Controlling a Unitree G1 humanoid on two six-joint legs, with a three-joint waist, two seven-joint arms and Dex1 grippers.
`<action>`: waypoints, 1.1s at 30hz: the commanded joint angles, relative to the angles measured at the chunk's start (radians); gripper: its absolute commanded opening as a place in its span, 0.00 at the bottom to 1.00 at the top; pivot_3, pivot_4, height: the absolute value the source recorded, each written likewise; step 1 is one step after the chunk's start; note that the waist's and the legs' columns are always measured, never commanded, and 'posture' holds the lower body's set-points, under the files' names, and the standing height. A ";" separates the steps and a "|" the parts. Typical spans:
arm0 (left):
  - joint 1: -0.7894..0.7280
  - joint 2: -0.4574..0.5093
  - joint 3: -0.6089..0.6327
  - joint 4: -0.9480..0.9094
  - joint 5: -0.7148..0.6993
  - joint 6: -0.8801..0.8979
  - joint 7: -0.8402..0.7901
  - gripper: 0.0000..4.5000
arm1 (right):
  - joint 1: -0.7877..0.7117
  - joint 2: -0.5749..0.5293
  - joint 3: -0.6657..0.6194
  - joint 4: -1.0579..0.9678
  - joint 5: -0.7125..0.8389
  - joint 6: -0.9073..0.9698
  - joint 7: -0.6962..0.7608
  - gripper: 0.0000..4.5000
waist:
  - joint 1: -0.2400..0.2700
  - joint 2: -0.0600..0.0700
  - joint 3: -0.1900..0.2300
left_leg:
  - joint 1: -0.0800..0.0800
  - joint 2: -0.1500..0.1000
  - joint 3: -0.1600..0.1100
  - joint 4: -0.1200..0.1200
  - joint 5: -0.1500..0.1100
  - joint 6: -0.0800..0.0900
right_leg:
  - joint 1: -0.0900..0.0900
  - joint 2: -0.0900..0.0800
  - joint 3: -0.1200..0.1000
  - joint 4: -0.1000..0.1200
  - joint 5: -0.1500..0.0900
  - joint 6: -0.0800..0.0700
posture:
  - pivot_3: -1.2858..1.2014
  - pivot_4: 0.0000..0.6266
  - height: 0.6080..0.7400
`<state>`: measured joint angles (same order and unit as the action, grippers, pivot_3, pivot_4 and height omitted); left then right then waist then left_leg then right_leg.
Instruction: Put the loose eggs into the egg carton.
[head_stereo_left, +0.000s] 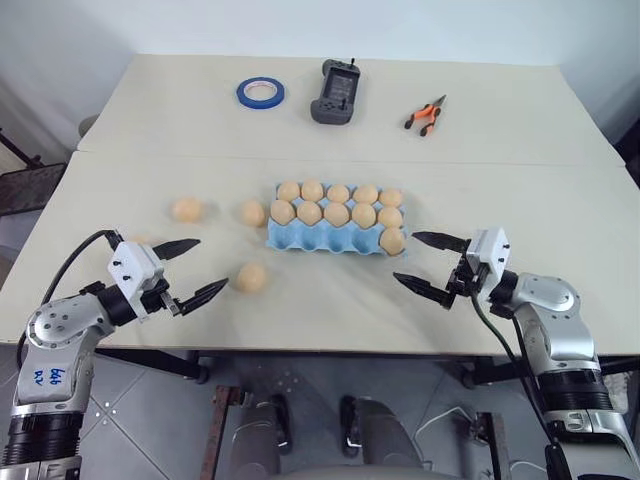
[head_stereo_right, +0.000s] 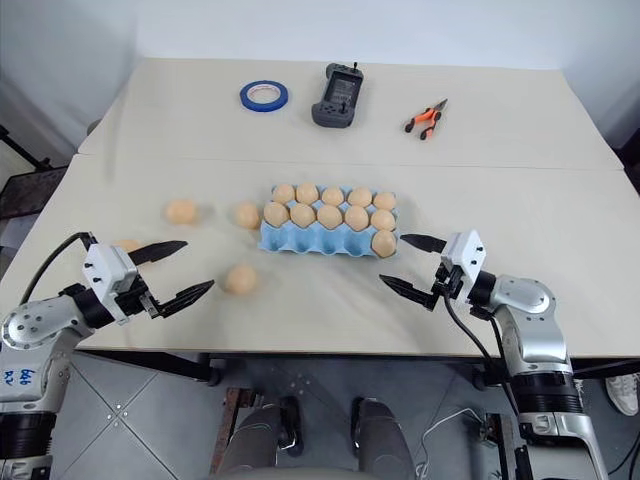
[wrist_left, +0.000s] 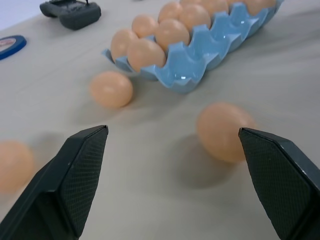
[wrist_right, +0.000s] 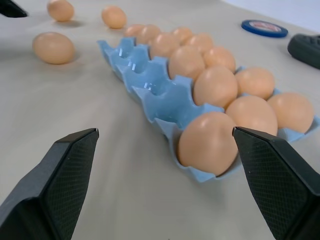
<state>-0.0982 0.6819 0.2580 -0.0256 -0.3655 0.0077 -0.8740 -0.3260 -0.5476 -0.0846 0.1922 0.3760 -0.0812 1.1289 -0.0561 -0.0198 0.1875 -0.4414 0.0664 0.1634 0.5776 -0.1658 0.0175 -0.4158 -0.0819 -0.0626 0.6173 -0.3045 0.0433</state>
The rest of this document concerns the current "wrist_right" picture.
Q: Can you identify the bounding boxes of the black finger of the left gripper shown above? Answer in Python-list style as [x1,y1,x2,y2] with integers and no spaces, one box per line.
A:
[0,0,28,19]

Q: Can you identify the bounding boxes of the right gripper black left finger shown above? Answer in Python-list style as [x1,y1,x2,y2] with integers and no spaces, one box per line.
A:
[0,127,100,240]

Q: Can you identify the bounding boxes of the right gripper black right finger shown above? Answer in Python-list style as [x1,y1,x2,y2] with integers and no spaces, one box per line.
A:
[232,126,320,240]

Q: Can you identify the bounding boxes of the light blue plastic egg tray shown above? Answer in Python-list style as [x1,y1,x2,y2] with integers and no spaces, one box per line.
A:
[96,36,315,185]

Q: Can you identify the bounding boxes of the brown egg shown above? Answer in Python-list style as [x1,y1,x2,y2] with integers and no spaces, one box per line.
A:
[234,66,276,101]
[266,92,315,134]
[225,95,279,137]
[183,32,215,54]
[46,0,75,22]
[168,45,206,81]
[101,5,127,29]
[171,26,194,42]
[202,46,237,74]
[31,31,76,65]
[149,32,181,59]
[193,66,239,109]
[177,111,240,175]
[124,24,146,38]
[136,24,162,45]

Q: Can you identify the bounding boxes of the black ribbed rubber object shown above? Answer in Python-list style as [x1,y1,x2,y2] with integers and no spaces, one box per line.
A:
[287,34,320,70]

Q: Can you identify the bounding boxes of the blue tape roll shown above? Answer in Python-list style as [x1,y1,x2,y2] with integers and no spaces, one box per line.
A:
[241,19,289,39]

